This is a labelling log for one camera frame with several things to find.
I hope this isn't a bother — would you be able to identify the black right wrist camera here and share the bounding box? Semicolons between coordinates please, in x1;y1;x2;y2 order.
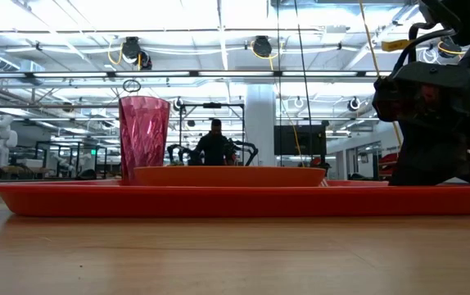
373;75;408;123

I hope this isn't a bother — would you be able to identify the red plastic tray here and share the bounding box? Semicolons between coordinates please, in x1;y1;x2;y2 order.
0;179;470;218

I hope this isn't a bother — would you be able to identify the white pillar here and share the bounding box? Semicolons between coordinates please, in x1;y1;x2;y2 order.
245;84;277;167

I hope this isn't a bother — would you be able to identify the black monitor screen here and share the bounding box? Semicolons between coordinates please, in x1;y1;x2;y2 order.
273;125;327;157

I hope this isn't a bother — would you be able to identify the black metal workstation frame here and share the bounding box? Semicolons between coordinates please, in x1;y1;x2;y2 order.
34;141;109;178
179;102;246;167

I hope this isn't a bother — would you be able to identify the yellow hanging cable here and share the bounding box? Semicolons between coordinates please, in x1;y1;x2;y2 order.
357;0;403;149

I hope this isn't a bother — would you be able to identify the black cable yellow tag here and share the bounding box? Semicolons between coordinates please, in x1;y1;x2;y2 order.
381;23;459;75

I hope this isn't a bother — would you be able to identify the thin black vertical cable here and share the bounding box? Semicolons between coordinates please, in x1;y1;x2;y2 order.
276;0;282;167

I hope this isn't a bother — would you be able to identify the black ceiling cable reel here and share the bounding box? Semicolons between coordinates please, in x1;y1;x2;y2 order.
252;35;273;58
138;51;153;71
120;36;142;62

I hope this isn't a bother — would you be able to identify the red bin shelf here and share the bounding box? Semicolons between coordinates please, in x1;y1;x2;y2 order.
377;152;400;178

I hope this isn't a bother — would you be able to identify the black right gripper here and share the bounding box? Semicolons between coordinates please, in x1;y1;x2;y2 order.
388;61;470;186

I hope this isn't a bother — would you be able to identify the person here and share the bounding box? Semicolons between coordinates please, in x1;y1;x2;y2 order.
196;118;236;167

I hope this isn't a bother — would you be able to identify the red faceted plastic cup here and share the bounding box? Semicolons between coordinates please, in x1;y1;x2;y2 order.
118;95;172;184

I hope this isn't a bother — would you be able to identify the black hanging cable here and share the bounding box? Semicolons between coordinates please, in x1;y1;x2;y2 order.
293;0;314;126

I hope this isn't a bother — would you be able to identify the overhead LED light bar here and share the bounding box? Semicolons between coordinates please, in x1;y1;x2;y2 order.
0;70;392;79

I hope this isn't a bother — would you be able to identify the orange round plate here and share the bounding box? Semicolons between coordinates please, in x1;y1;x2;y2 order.
133;165;328;188

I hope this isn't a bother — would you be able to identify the black coiled cable ring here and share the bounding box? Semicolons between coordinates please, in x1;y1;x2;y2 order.
122;79;142;93

